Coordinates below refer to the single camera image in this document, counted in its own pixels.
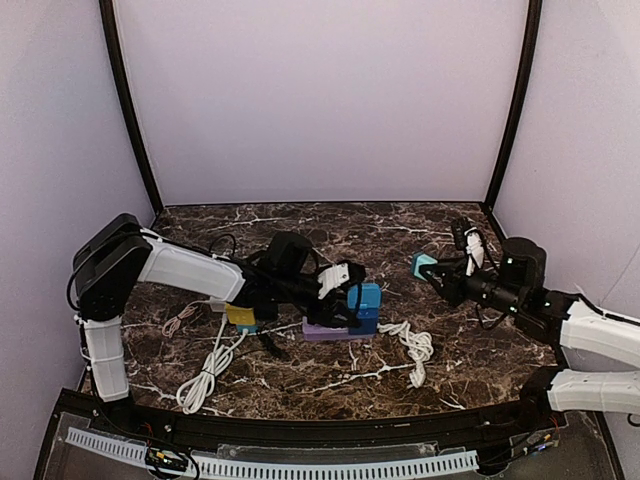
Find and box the black frame post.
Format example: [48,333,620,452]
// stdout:
[483,0,543,216]
[98,0,164,215]

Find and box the purple power strip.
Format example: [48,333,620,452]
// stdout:
[302,317,373,342]

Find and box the black USB cable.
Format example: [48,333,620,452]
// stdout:
[208,233,241,259]

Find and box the white power strip cord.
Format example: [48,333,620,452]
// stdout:
[175,314,251,415]

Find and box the teal small charger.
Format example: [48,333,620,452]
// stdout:
[410,252,437,281]

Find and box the yellow cube plug adapter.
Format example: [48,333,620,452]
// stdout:
[225,304,256,326]

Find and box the pink white charging cable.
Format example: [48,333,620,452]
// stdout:
[163,301,211,337]

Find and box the dark blue cube adapter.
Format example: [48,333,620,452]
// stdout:
[348,308,379,337]

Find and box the blue small charger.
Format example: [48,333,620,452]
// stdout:
[347,283,382,314]

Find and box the purple strip white cord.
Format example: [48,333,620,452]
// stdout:
[377,321,435,389]

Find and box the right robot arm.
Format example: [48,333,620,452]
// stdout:
[411,218,639,419]

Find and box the teal power strip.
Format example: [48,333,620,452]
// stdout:
[236,324,260,334]

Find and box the black front rail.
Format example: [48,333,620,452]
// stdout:
[59,382,596,454]

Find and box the black frame post right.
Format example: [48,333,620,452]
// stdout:
[483,0,543,216]

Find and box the white slotted cable duct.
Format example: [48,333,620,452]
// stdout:
[64,426,480,480]

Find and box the black power adapter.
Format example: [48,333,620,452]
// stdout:
[255,305,284,359]

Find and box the black frame post left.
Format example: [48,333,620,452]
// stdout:
[98,0,164,215]

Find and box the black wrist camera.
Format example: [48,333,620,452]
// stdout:
[499,237,547,291]
[260,231,312,275]

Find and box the white USB charger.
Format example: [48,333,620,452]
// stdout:
[208,297,226,313]

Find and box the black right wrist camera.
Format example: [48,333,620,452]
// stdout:
[499,237,547,291]

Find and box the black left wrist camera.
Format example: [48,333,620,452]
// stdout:
[260,231,312,275]

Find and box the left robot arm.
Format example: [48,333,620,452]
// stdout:
[66,213,367,403]

